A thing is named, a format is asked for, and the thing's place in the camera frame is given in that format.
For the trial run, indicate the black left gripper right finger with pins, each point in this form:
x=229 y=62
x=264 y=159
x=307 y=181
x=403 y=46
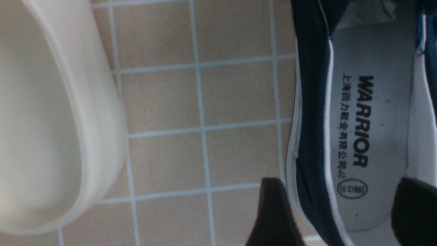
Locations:
x=414 y=213

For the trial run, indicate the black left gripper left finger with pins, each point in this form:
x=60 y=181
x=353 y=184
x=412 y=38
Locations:
x=275 y=224

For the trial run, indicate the navy canvas shoe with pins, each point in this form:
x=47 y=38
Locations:
x=364 y=114

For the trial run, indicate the peach grid tablecloth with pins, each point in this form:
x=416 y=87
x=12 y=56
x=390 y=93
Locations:
x=207 y=87

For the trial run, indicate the right cream foam slipper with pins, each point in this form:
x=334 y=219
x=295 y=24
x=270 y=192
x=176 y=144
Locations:
x=62 y=129

